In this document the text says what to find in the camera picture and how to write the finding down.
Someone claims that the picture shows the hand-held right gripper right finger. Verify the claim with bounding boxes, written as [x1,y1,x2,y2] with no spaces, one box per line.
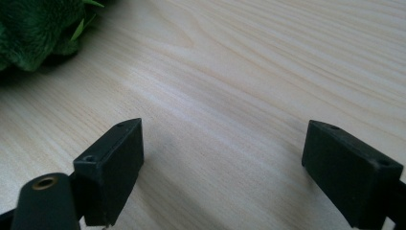
[301,119,405,230]

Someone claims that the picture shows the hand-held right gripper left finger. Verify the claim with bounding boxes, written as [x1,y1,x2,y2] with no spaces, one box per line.
[73,117,145,228]

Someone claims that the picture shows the green fleece pet garment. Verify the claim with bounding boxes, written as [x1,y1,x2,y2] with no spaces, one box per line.
[0,0,105,73]

